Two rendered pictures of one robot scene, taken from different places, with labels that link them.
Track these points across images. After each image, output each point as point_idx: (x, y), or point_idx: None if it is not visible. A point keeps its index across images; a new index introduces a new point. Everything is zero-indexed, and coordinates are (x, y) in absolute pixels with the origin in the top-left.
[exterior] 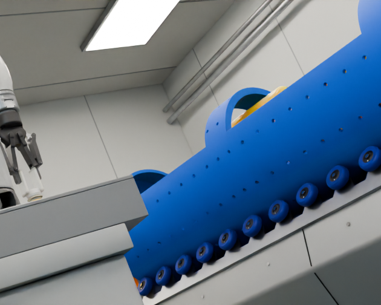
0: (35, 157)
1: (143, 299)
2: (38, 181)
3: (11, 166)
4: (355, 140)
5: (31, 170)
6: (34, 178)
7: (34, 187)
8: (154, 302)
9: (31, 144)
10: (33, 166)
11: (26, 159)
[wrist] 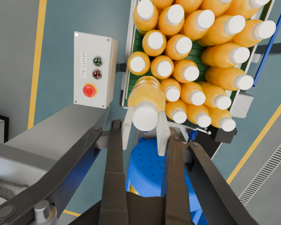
0: (192, 171)
1: (142, 135)
2: (156, 135)
3: (99, 151)
4: None
5: (160, 142)
6: (159, 135)
7: (160, 117)
8: (138, 143)
9: (213, 215)
10: (165, 155)
11: (167, 160)
